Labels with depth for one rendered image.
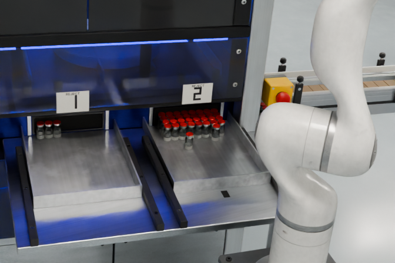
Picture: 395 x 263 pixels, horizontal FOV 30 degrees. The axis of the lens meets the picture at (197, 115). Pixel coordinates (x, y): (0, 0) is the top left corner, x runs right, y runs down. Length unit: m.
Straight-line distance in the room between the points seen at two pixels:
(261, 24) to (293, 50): 3.05
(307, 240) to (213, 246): 0.87
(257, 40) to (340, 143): 0.69
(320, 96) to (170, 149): 0.55
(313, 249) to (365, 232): 1.84
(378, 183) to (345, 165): 2.31
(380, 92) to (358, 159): 1.03
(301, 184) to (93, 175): 0.64
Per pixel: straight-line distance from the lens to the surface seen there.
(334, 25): 1.35
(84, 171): 1.91
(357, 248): 3.25
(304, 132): 1.39
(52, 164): 1.94
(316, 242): 1.52
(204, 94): 2.03
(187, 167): 1.95
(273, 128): 1.40
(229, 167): 1.97
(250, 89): 2.07
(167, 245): 2.28
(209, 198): 1.84
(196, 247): 2.32
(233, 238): 2.35
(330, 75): 1.37
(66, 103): 1.95
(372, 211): 3.50
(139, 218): 1.75
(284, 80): 2.13
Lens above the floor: 1.92
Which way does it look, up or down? 28 degrees down
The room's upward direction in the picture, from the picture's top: 5 degrees clockwise
